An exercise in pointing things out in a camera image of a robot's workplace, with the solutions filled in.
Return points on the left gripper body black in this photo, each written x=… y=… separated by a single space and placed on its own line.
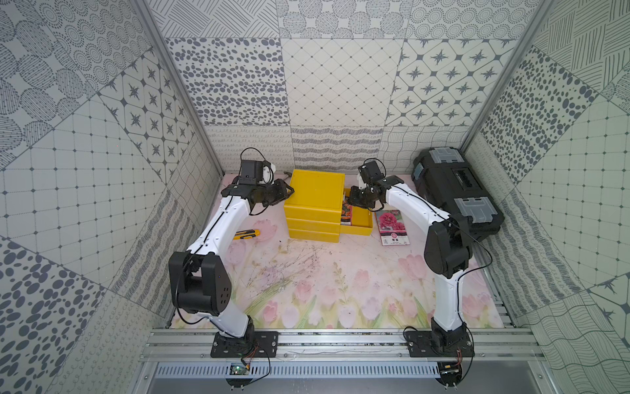
x=275 y=192

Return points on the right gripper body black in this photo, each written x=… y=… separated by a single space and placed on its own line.
x=362 y=197

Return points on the yellow drawer cabinet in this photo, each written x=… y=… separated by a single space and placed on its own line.
x=313 y=212

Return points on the pink flower seed bag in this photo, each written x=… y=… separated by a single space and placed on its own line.
x=391 y=227

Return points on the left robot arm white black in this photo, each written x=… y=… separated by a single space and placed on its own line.
x=200 y=284

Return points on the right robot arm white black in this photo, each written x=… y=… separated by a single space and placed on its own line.
x=447 y=248

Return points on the yellow utility knife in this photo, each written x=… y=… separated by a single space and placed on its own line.
x=247 y=234

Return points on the black toolbox grey latches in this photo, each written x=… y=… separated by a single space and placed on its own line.
x=447 y=180

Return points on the floral pink table mat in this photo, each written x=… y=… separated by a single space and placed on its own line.
x=282 y=282

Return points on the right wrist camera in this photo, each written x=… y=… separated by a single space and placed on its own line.
x=371 y=174

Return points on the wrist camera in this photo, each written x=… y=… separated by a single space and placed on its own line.
x=255 y=172
x=371 y=174

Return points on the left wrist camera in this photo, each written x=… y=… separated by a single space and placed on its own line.
x=255 y=172

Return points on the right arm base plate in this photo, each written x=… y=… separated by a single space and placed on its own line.
x=436 y=343

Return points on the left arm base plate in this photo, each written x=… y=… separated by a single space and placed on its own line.
x=243 y=343

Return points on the aluminium rail frame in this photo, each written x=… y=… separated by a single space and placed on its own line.
x=345 y=354

